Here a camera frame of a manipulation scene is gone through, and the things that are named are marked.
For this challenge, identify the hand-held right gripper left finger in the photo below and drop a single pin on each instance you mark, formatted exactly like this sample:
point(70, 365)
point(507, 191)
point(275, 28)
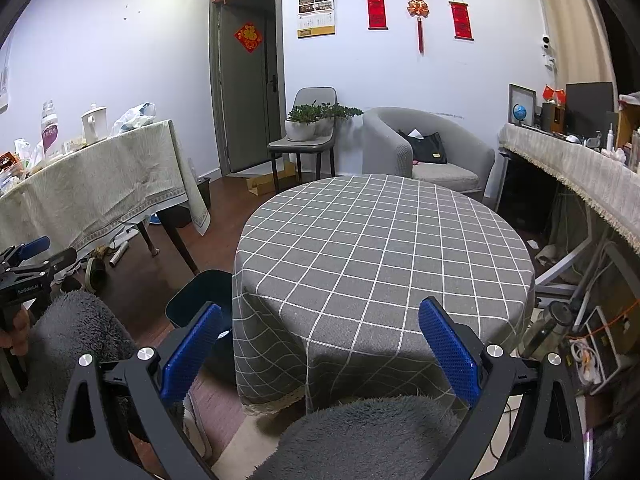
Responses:
point(192, 352)

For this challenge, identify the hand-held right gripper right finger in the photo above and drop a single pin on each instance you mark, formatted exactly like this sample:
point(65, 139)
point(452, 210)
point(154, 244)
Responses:
point(450, 355)

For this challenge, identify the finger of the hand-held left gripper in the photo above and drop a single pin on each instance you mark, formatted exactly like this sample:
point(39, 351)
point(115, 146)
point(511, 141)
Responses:
point(57, 260)
point(32, 247)

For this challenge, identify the dark teal trash bin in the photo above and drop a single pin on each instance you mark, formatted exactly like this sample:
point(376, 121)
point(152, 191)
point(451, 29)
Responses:
point(200, 290)

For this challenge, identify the person's left hand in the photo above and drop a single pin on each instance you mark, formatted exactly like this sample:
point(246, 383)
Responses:
point(20, 332)

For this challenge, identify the green slipper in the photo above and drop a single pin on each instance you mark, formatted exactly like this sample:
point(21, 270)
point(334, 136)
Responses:
point(95, 272)

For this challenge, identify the silver tube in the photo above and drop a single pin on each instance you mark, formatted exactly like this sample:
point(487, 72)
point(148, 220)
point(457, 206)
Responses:
point(120, 253)

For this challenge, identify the person's left leg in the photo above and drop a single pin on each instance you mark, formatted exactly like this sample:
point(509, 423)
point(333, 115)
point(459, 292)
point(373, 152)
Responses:
point(80, 330)

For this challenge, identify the person's leg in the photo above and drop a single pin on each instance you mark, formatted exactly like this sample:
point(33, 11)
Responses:
point(80, 330)
point(360, 440)

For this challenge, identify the person's white slipper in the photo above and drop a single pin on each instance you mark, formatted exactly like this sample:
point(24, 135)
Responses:
point(196, 427)

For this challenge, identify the beige patterned tablecloth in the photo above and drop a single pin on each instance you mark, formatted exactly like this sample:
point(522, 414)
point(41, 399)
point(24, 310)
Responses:
point(100, 185)

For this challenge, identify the red snack packet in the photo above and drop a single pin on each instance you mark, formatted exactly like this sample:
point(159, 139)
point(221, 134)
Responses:
point(6, 162)

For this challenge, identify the clear plastic bags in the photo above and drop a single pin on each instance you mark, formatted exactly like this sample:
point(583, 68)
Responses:
point(25, 155)

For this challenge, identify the dark water bottle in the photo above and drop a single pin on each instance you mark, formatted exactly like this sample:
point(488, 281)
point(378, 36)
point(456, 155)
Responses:
point(550, 322)

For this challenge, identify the blue basin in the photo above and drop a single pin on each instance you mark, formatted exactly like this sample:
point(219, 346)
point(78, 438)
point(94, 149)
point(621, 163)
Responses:
point(156, 220)

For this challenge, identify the beige floor mat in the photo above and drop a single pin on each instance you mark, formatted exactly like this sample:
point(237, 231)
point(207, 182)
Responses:
point(260, 437)

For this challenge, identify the bottle with purple label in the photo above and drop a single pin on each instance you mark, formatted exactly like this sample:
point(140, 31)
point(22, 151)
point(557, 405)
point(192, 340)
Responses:
point(50, 132)

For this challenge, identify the person's right leg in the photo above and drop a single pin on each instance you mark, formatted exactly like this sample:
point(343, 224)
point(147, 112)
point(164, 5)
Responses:
point(360, 440)

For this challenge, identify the white kettle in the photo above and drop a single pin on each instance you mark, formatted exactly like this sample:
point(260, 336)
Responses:
point(95, 125)

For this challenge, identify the white paper scrap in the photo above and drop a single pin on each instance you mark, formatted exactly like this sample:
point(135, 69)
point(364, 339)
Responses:
point(532, 244)

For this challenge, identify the small black bin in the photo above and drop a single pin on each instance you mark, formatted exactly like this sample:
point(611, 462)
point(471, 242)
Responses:
point(204, 192)

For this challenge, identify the crumpled plastic bag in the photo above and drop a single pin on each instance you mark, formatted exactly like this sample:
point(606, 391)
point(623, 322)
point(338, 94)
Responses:
point(132, 117)

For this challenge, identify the black computer tower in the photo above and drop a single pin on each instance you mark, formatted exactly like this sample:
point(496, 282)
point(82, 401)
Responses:
point(525, 190)

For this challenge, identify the flat cardboard box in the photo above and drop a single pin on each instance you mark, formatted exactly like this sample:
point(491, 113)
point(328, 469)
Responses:
point(265, 182)

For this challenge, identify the black bag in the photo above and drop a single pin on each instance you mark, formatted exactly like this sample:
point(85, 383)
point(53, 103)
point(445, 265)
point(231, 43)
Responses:
point(425, 149)

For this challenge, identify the grey armchair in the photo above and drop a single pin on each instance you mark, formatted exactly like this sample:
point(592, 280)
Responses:
point(387, 145)

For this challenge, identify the beige fringed desk cloth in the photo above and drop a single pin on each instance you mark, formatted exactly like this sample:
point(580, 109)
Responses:
point(570, 160)

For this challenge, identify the potted plant white pot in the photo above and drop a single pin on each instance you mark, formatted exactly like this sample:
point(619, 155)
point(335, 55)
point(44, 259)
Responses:
point(340, 110)
point(300, 130)

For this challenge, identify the grey door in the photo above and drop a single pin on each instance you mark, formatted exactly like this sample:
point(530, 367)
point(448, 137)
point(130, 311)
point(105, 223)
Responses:
point(247, 100)

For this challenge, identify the small blue globe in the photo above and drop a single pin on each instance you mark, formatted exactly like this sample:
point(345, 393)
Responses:
point(519, 111)

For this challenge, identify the brown speaker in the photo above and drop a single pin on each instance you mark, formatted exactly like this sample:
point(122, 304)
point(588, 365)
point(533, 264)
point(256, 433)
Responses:
point(554, 117)

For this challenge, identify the white squeeze bottle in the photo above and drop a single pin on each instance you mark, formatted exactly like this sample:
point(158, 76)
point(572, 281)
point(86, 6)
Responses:
point(610, 137)

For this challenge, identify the small red flags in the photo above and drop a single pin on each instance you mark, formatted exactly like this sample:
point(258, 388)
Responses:
point(554, 93)

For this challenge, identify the grey dining chair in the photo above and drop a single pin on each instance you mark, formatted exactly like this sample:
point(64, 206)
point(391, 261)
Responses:
point(312, 97)

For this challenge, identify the black monitor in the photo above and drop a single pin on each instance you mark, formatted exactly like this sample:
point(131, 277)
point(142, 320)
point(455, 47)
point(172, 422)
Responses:
point(590, 107)

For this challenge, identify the brown cardboard box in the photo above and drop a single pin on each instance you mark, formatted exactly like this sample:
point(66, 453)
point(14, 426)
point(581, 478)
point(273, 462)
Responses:
point(627, 127)

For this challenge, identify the red door decoration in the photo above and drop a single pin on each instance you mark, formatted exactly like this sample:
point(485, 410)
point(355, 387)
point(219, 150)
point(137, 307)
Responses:
point(248, 36)

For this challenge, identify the red hanging scroll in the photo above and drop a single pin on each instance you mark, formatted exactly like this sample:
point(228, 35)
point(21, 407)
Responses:
point(376, 10)
point(461, 20)

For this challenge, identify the beige curtain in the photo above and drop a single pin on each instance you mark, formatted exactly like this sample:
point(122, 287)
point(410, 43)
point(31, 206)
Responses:
point(575, 25)

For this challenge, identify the white desk leg frame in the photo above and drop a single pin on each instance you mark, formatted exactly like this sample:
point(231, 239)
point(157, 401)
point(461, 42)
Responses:
point(567, 265)

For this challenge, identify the wall paper sheet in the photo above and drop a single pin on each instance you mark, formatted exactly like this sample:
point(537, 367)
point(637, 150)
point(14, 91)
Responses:
point(4, 80)

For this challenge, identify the picture frame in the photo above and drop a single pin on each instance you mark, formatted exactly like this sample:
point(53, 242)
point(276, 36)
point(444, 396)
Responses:
point(527, 95)

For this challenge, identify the grey door frame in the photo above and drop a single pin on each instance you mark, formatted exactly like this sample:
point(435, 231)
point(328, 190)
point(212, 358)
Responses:
point(281, 85)

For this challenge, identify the white security camera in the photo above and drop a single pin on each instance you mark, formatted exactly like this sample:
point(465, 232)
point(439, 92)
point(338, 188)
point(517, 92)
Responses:
point(547, 47)

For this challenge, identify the wall calendar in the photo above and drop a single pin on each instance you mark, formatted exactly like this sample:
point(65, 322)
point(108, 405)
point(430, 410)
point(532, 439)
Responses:
point(316, 15)

